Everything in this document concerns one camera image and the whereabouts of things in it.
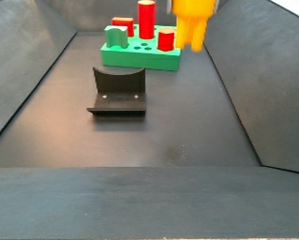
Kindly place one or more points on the short red hexagonal peg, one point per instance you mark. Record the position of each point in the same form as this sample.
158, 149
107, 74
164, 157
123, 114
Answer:
166, 39

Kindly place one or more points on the tall red cylinder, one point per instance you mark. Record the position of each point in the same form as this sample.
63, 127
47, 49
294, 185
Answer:
146, 18

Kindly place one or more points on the yellow three prong block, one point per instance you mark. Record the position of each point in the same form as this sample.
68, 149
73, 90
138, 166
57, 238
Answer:
192, 14

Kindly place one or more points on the green notched block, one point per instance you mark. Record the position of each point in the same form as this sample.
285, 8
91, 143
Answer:
116, 36

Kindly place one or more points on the green shape sorter board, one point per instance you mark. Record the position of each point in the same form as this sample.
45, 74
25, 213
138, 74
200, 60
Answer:
142, 53

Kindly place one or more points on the red rectangular block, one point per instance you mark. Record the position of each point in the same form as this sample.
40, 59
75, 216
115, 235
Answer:
124, 21

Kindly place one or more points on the black curved stand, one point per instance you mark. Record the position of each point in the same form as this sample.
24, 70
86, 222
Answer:
120, 92

